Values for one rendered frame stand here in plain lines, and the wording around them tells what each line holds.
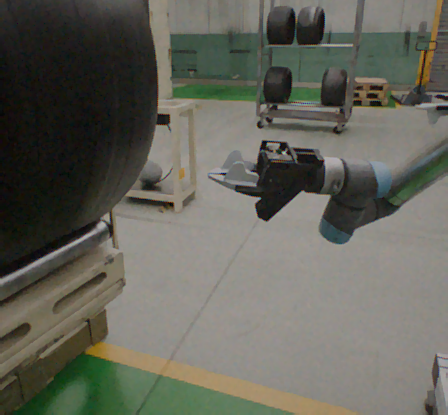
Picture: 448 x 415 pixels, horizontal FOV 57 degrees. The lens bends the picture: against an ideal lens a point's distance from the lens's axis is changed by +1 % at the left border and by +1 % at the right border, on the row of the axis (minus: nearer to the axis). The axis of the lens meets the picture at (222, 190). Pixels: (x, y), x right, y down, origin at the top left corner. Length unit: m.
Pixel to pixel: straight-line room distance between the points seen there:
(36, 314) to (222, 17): 11.77
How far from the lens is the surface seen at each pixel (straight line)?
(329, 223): 0.89
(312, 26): 5.84
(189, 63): 12.56
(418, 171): 0.90
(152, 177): 3.26
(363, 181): 0.83
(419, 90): 8.89
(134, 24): 0.61
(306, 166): 0.77
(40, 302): 0.71
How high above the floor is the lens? 1.24
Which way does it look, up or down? 20 degrees down
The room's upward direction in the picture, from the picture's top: straight up
